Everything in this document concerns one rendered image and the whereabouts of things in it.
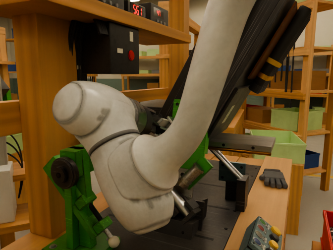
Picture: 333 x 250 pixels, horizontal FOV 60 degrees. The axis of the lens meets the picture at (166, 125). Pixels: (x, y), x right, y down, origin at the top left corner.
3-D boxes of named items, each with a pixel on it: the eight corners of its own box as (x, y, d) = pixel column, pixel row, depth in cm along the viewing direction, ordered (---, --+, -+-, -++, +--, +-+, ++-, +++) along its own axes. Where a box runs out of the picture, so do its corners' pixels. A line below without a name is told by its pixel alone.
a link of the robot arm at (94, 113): (90, 109, 65) (113, 160, 61) (32, 95, 51) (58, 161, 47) (126, 81, 61) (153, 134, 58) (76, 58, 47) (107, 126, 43)
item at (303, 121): (294, 198, 323) (312, -32, 283) (196, 150, 533) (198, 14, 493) (329, 190, 343) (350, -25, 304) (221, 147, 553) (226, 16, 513)
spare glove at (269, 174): (257, 172, 135) (258, 166, 135) (282, 174, 132) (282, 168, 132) (259, 187, 116) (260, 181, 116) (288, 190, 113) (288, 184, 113)
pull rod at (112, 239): (122, 245, 71) (121, 223, 70) (115, 251, 69) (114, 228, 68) (103, 240, 74) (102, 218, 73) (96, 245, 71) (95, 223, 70)
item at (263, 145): (275, 145, 103) (275, 137, 103) (270, 156, 89) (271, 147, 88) (174, 136, 119) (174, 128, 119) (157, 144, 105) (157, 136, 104)
